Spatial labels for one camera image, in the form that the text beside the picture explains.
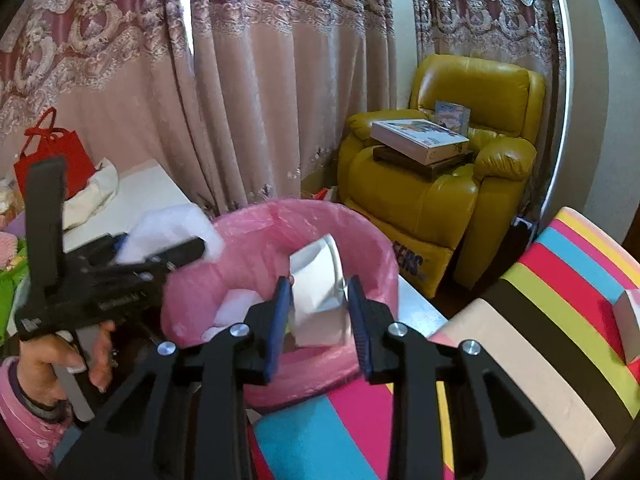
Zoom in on person's left forearm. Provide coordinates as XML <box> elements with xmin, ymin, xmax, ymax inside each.
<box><xmin>0</xmin><ymin>355</ymin><xmax>81</xmax><ymax>476</ymax></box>

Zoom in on pink-lined trash bin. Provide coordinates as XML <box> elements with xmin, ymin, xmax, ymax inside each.
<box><xmin>160</xmin><ymin>199</ymin><xmax>399</xmax><ymax>413</ymax></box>

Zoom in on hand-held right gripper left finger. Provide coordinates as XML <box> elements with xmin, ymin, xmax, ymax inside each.
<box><xmin>55</xmin><ymin>276</ymin><xmax>293</xmax><ymax>480</ymax></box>

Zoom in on small blue box on armchair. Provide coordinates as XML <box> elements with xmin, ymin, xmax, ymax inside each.
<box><xmin>432</xmin><ymin>100</ymin><xmax>472</xmax><ymax>137</ymax></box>

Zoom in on red gift bag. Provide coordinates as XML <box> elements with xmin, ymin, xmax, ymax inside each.
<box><xmin>14</xmin><ymin>107</ymin><xmax>96</xmax><ymax>201</ymax></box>

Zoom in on colourful striped blanket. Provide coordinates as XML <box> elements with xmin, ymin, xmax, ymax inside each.
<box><xmin>247</xmin><ymin>206</ymin><xmax>640</xmax><ymax>480</ymax></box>

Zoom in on white foam piece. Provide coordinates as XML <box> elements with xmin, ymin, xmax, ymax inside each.
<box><xmin>202</xmin><ymin>287</ymin><xmax>266</xmax><ymax>343</ymax></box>

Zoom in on white foam block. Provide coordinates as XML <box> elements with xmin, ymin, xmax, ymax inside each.
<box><xmin>117</xmin><ymin>203</ymin><xmax>226</xmax><ymax>266</ymax></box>

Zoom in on white side table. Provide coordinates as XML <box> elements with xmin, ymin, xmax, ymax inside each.
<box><xmin>62</xmin><ymin>159</ymin><xmax>188</xmax><ymax>256</ymax></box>

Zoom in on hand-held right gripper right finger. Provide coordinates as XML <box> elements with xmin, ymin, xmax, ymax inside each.
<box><xmin>346</xmin><ymin>275</ymin><xmax>586</xmax><ymax>480</ymax></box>

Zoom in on small white pink box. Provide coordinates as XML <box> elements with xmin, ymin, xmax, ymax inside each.
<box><xmin>612</xmin><ymin>289</ymin><xmax>640</xmax><ymax>366</ymax></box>

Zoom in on cream cloth bag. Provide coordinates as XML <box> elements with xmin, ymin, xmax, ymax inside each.
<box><xmin>62</xmin><ymin>157</ymin><xmax>121</xmax><ymax>231</ymax></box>

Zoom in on white cardboard box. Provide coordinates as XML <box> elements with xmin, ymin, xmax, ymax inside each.
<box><xmin>289</xmin><ymin>232</ymin><xmax>353</xmax><ymax>348</ymax></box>

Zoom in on green cloth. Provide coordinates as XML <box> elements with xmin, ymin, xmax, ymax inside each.
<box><xmin>0</xmin><ymin>255</ymin><xmax>31</xmax><ymax>341</ymax></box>

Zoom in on person's left hand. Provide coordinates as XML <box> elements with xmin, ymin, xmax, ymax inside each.
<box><xmin>17</xmin><ymin>320</ymin><xmax>118</xmax><ymax>404</ymax></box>

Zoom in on yellow leather armchair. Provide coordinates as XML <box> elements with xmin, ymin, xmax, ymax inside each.
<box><xmin>336</xmin><ymin>54</ymin><xmax>547</xmax><ymax>298</ymax></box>

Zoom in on large flat white box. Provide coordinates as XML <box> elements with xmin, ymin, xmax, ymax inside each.
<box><xmin>370</xmin><ymin>119</ymin><xmax>471</xmax><ymax>165</ymax></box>

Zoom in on pink lace patterned curtain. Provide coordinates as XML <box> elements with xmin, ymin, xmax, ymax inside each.
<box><xmin>407</xmin><ymin>0</ymin><xmax>566</xmax><ymax>111</ymax></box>
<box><xmin>190</xmin><ymin>0</ymin><xmax>401</xmax><ymax>216</ymax></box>
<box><xmin>0</xmin><ymin>0</ymin><xmax>221</xmax><ymax>213</ymax></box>

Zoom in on dark wooden tray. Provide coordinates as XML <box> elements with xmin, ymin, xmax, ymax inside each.
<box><xmin>372</xmin><ymin>145</ymin><xmax>476</xmax><ymax>181</ymax></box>

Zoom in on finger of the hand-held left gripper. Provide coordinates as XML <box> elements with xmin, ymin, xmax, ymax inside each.
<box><xmin>74</xmin><ymin>232</ymin><xmax>131</xmax><ymax>267</ymax></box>
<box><xmin>119</xmin><ymin>237</ymin><xmax>207</xmax><ymax>287</ymax></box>

